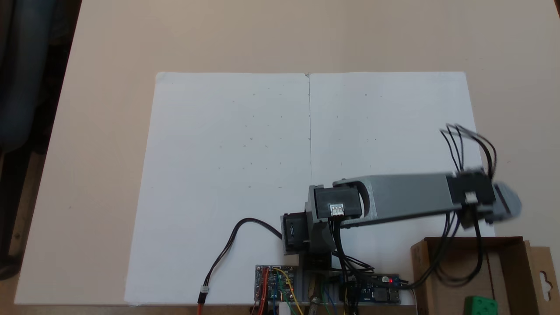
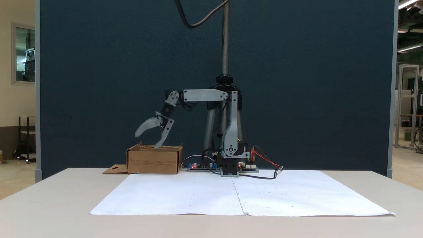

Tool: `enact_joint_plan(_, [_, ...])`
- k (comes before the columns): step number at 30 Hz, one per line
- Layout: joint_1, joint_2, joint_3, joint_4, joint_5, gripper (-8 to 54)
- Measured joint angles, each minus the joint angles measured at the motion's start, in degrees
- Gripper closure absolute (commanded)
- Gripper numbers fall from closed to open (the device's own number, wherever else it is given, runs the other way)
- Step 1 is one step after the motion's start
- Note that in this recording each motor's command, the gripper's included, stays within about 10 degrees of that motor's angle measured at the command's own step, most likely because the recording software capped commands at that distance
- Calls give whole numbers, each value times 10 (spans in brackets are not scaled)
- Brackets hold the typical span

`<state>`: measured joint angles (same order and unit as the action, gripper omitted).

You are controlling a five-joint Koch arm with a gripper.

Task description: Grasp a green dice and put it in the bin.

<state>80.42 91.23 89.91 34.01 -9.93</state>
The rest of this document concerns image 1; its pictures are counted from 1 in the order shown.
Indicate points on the green die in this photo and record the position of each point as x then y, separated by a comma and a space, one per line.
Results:
480, 306

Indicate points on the brown cardboard box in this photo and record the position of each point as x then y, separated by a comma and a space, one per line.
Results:
516, 280

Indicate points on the blue circuit board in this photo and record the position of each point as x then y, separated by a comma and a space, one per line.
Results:
376, 291

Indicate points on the dark blue-grey chair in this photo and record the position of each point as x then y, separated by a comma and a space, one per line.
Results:
22, 74

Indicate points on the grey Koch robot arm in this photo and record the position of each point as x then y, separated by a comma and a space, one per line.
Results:
407, 197

